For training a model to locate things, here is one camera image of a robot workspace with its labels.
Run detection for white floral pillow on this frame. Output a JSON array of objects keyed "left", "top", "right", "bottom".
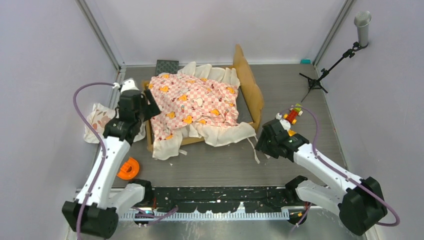
[{"left": 83, "top": 102, "right": 147, "bottom": 145}]

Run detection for grey microphone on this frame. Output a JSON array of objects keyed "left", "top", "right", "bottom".
[{"left": 354, "top": 10, "right": 372, "bottom": 48}]

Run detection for wooden pet bed frame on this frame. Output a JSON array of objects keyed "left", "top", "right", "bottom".
[{"left": 145, "top": 44, "right": 264, "bottom": 153}]

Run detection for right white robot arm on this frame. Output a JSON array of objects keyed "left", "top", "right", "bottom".
[{"left": 255, "top": 119, "right": 388, "bottom": 236}]

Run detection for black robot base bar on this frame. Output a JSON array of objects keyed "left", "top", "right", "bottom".
[{"left": 132, "top": 186, "right": 312, "bottom": 226}]

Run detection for teal small block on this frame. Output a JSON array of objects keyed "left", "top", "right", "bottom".
[{"left": 300, "top": 59, "right": 312, "bottom": 65}]

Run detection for yellow toy window block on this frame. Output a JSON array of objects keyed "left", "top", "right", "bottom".
[{"left": 288, "top": 129, "right": 296, "bottom": 137}]

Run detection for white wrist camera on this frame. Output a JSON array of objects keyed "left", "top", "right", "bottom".
[
  {"left": 120, "top": 78, "right": 140, "bottom": 94},
  {"left": 275, "top": 113, "right": 291, "bottom": 131}
]

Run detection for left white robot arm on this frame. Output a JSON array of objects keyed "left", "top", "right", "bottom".
[{"left": 61, "top": 88, "right": 161, "bottom": 240}]

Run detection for pink checkered duck blanket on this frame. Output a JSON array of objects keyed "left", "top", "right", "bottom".
[{"left": 148, "top": 62, "right": 256, "bottom": 160}]

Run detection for red green toy car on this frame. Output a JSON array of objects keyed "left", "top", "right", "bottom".
[{"left": 283, "top": 103, "right": 303, "bottom": 125}]

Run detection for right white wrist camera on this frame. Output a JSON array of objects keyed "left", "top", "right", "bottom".
[{"left": 275, "top": 113, "right": 291, "bottom": 131}]

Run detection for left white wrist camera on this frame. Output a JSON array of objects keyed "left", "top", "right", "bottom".
[{"left": 120, "top": 78, "right": 140, "bottom": 94}]

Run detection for black microphone tripod stand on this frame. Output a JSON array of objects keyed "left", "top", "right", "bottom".
[{"left": 299, "top": 41, "right": 369, "bottom": 103}]

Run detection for orange plastic arch piece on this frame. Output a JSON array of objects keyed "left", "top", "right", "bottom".
[{"left": 116, "top": 157, "right": 140, "bottom": 181}]

